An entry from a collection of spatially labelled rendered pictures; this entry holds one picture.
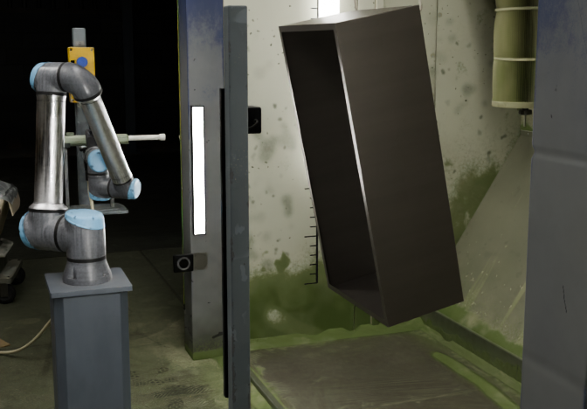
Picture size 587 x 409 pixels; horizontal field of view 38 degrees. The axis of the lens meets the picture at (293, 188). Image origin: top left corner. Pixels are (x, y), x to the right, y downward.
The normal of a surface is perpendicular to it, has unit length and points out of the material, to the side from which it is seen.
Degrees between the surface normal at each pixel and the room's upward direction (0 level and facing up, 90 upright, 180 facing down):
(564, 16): 90
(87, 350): 90
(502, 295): 57
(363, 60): 90
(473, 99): 90
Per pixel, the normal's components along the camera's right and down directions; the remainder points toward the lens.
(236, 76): 0.34, 0.15
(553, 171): -0.94, 0.05
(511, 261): -0.79, -0.49
